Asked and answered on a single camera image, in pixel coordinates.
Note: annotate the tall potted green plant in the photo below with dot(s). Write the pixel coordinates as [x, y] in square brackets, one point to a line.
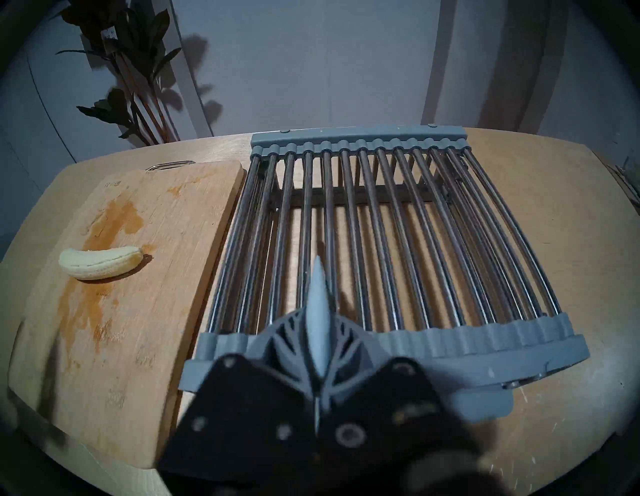
[135, 55]

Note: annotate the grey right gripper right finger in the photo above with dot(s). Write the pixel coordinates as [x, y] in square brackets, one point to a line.
[390, 410]

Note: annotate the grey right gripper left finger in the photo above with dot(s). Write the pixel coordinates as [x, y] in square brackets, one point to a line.
[240, 415]

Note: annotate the peeled banana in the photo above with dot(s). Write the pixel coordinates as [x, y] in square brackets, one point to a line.
[100, 262]

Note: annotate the wooden cutting board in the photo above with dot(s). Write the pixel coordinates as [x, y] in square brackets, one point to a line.
[150, 310]

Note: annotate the grey metal dish rack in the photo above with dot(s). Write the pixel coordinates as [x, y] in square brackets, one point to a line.
[400, 250]

